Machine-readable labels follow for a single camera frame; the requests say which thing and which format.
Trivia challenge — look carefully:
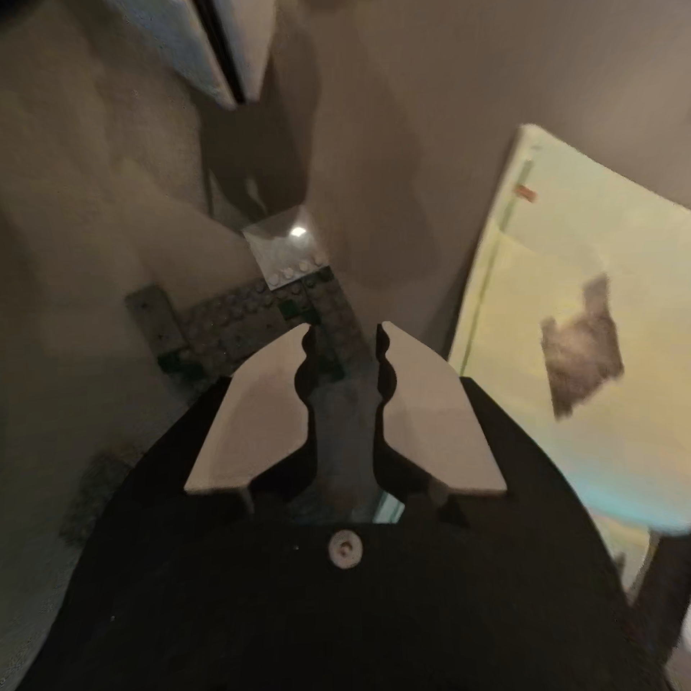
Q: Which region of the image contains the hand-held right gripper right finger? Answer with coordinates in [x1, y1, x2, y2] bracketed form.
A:
[372, 322, 508, 494]

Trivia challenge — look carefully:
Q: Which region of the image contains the grey toy brick plate assembly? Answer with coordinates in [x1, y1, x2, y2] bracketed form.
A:
[125, 205, 379, 403]

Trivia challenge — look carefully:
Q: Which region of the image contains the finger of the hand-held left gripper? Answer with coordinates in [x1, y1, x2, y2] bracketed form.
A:
[205, 0, 277, 104]
[116, 0, 242, 110]

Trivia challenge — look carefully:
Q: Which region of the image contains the instruction booklet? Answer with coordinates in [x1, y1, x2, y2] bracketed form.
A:
[447, 123, 691, 600]

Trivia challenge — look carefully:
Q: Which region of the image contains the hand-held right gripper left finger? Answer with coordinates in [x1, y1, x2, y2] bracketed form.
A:
[184, 323, 319, 493]

